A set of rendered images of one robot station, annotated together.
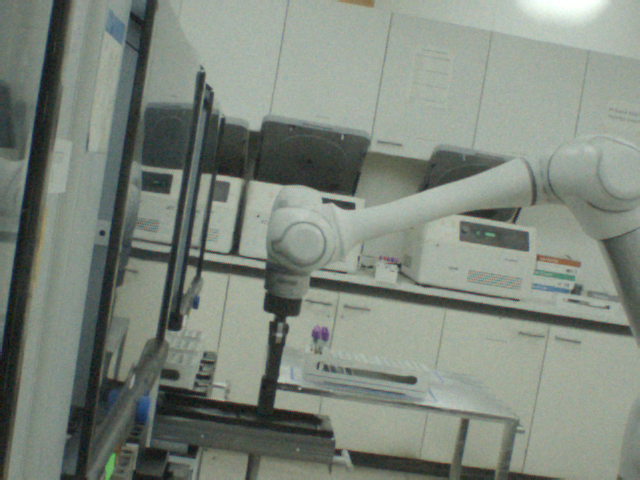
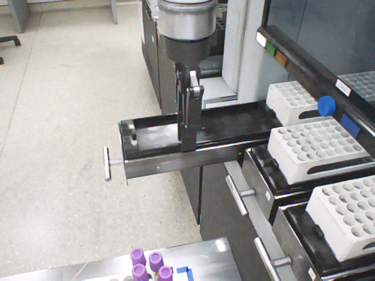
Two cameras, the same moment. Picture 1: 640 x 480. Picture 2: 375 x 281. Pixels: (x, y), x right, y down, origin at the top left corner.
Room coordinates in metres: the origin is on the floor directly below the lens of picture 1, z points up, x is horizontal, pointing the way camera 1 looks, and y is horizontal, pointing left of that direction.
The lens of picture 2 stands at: (2.14, -0.04, 1.25)
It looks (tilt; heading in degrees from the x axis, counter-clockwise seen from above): 41 degrees down; 171
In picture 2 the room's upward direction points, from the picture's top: straight up
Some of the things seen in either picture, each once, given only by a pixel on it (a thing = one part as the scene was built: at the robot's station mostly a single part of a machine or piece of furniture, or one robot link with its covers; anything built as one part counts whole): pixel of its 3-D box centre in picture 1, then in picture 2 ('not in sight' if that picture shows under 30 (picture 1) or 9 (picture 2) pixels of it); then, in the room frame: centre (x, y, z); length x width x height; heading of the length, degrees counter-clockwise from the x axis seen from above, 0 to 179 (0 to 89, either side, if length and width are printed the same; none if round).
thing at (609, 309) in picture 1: (583, 303); not in sight; (4.15, -1.37, 0.93); 0.30 x 0.10 x 0.06; 87
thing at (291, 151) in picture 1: (305, 192); not in sight; (4.21, 0.08, 1.24); 0.62 x 0.56 x 0.69; 5
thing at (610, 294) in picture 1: (611, 297); not in sight; (4.44, -1.61, 0.97); 0.24 x 0.12 x 0.13; 84
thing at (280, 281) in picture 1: (286, 280); (187, 15); (1.64, 0.04, 1.07); 0.09 x 0.09 x 0.06
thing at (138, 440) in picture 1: (135, 446); (214, 32); (1.18, 0.20, 0.85); 0.12 x 0.02 x 0.06; 5
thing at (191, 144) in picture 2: not in sight; (188, 135); (1.66, 0.04, 0.84); 0.03 x 0.01 x 0.07; 95
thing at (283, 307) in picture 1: (280, 317); (187, 58); (1.64, 0.04, 1.00); 0.08 x 0.07 x 0.09; 5
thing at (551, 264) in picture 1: (556, 262); not in sight; (4.47, -1.29, 1.10); 0.24 x 0.13 x 0.10; 93
